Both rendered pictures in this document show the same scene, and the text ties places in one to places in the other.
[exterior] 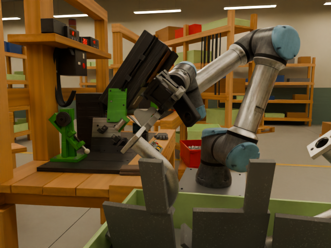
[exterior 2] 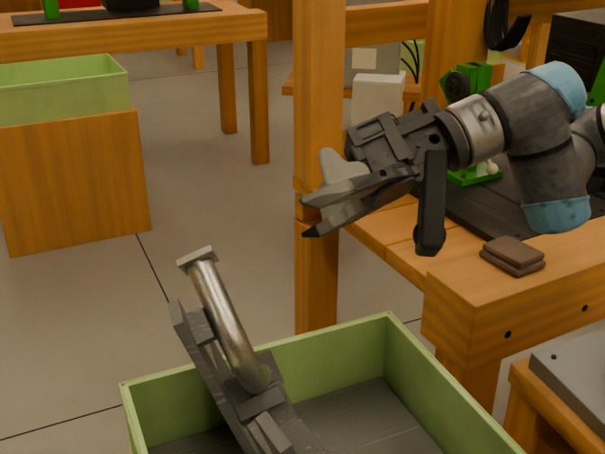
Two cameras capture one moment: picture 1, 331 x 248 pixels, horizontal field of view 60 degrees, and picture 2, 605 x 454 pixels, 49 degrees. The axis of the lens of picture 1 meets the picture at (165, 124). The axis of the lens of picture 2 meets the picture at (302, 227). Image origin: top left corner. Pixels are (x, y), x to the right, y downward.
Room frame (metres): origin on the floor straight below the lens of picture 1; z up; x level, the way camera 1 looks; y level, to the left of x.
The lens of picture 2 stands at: (0.29, -0.51, 1.55)
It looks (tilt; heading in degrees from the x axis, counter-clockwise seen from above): 28 degrees down; 55
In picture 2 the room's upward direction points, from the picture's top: straight up
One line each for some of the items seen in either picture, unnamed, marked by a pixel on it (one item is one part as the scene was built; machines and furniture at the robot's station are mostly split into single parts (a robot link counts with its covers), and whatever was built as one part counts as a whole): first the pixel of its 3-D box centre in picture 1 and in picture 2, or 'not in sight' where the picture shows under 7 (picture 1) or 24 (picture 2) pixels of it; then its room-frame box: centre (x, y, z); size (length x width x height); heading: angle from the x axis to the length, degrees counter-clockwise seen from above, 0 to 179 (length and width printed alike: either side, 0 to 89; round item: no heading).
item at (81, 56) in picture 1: (72, 63); not in sight; (1.77, 0.56, 1.42); 0.17 x 0.12 x 0.15; 173
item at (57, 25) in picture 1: (54, 28); not in sight; (1.59, 0.60, 1.59); 0.15 x 0.07 x 0.07; 173
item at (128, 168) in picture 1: (131, 170); (512, 255); (1.24, 0.15, 0.91); 0.10 x 0.08 x 0.03; 87
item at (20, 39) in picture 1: (71, 49); not in sight; (1.89, 0.60, 1.52); 0.90 x 0.25 x 0.04; 173
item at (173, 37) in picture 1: (193, 91); not in sight; (5.06, -0.49, 1.19); 2.30 x 0.55 x 2.39; 30
